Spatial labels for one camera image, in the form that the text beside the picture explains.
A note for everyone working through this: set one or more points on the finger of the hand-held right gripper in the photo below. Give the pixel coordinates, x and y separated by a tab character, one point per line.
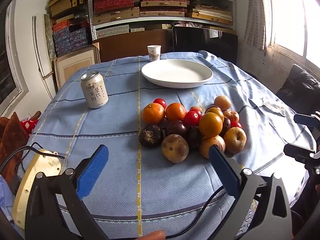
303	120
296	151

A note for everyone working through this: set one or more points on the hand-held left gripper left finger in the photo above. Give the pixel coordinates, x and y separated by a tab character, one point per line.
92	170

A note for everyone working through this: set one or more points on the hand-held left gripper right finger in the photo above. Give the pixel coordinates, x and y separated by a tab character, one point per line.
223	170

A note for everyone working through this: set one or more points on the brown russet pear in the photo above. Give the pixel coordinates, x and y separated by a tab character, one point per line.
175	148
206	145
235	140

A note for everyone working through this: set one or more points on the dark purple plum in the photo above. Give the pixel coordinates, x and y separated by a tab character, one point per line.
212	107
226	126
175	128

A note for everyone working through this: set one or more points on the dark brown passion fruit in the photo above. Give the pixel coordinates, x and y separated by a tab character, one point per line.
150	135
193	136

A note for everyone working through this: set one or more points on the large yellow orange persimmon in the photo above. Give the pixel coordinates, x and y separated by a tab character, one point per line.
210	125

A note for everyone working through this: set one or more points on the red cherry tomato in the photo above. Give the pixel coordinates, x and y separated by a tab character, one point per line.
160	102
236	124
191	118

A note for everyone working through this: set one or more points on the small yellow orange persimmon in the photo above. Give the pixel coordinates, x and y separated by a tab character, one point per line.
216	112

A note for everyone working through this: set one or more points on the small tan pear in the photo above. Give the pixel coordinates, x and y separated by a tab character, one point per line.
222	102

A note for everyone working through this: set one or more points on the orange mandarin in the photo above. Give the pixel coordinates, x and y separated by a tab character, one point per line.
175	111
153	113

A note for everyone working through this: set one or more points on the white oval plate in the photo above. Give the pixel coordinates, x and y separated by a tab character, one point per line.
176	73

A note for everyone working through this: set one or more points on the person's left hand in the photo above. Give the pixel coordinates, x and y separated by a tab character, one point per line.
153	236

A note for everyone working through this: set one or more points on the crumpled white tissue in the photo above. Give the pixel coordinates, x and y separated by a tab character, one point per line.
273	106

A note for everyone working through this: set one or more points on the blue checked tablecloth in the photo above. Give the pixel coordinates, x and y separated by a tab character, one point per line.
112	140

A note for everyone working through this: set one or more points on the red white cloth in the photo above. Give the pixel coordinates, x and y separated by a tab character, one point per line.
28	125

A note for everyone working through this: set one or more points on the cream drink can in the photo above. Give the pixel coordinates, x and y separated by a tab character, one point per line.
94	90

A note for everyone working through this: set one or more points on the bright window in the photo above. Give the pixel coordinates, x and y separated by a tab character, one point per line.
292	22

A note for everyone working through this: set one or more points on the beige framed board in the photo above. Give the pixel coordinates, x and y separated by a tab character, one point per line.
75	66

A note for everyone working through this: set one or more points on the brick patterned curtain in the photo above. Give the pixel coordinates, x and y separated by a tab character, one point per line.
256	17

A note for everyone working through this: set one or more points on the dark glass window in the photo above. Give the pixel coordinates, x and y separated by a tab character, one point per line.
7	80

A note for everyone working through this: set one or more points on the black screen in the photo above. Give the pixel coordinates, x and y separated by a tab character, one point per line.
200	40

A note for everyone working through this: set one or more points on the brown wooden board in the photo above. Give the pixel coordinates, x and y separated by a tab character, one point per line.
130	43

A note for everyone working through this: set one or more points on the white paper cup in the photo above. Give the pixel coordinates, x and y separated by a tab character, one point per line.
153	53

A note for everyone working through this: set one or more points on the stack of blue patterned boxes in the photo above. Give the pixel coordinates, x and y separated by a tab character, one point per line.
70	38

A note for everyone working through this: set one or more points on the mottled green slab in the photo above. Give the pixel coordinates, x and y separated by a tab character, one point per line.
49	35

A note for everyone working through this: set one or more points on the white metal shelf unit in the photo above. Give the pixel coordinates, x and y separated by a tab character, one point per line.
162	21

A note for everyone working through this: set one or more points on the stack of tan boxes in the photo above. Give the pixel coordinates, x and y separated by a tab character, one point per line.
62	3

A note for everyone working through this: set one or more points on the white wall conduit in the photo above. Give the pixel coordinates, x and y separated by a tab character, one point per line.
37	55

